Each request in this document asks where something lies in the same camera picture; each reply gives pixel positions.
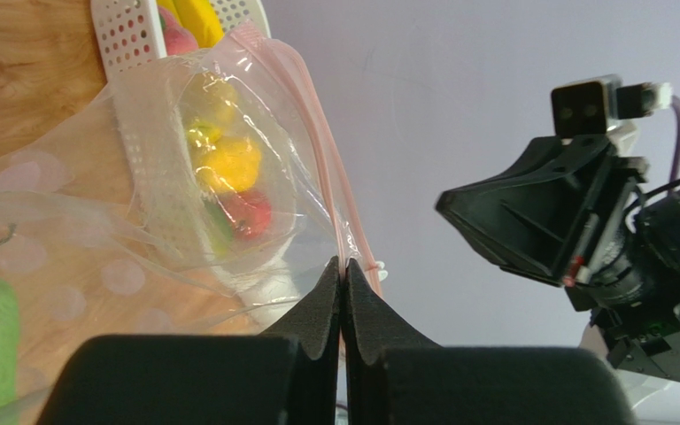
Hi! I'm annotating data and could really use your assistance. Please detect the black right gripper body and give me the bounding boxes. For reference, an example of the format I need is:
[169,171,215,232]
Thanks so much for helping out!
[552,154,649,288]

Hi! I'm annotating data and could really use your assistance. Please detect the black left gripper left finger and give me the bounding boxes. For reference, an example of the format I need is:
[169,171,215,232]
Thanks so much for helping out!
[38,259,340,424]

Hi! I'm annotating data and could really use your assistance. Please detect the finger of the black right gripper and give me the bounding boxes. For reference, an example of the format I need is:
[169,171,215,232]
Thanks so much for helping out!
[435,135,612,287]

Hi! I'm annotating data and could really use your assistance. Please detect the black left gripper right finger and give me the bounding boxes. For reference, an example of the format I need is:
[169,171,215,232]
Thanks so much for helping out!
[341,259,637,424]

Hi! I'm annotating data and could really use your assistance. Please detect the fake red strawberry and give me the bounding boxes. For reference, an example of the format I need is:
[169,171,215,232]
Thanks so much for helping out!
[220,189,272,241]

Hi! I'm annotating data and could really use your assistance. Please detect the clear zip top bag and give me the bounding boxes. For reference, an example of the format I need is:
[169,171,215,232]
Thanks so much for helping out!
[0,23,386,424]

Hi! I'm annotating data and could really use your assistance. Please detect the fake yellow bell pepper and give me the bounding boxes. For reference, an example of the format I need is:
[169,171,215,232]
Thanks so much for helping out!
[193,137,262,195]

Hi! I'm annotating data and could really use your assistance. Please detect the fake peach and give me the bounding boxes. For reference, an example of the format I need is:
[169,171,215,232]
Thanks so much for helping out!
[158,6,199,56]

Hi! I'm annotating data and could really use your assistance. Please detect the fake yellow bananas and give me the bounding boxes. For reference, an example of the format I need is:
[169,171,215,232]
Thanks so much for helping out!
[157,0,224,49]

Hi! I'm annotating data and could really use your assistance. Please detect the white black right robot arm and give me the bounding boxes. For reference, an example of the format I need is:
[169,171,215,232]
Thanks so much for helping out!
[436,135,680,382]

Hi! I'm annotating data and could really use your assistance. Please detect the white perforated plastic basket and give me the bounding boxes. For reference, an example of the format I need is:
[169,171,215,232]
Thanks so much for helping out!
[90,1,300,327]

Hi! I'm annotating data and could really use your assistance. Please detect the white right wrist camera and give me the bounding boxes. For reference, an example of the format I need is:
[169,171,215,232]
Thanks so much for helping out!
[551,73,674,139]

